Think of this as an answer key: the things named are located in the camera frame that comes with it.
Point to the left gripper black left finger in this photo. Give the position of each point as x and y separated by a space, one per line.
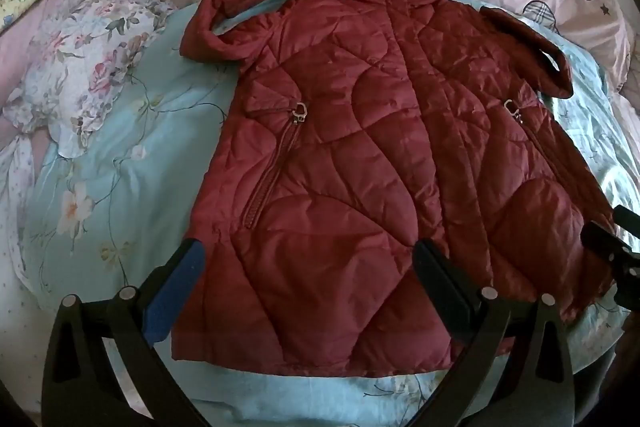
79 386

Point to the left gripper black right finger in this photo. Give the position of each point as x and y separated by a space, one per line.
536 387

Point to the red quilted puffer coat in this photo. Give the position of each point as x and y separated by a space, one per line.
357 129

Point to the white floral ruffled pillow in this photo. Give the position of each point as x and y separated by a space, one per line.
78 64

